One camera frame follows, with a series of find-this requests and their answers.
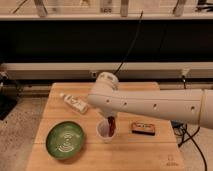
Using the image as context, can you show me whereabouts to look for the white tube bottle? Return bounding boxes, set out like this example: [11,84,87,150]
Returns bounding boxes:
[60,93,88,114]

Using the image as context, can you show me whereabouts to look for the red chili pepper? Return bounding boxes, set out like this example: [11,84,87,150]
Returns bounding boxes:
[108,117,116,137]

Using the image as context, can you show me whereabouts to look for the black cables on floor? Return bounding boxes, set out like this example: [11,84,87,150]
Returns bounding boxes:
[172,121,208,171]

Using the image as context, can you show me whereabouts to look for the white ceramic cup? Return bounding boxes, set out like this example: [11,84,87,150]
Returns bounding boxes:
[96,120,115,143]

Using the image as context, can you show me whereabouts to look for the green ceramic bowl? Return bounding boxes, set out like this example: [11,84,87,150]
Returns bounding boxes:
[45,121,85,160]

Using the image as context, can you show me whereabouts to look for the wooden table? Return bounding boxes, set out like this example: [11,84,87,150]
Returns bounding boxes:
[26,83,185,171]

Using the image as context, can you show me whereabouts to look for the brown orange box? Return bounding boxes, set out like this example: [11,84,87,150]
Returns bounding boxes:
[131,122,155,136]

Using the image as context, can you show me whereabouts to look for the black hanging cable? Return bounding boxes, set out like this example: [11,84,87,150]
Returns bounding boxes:
[113,10,145,76]

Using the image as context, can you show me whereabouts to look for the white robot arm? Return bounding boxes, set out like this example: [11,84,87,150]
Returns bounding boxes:
[87,72,213,130]

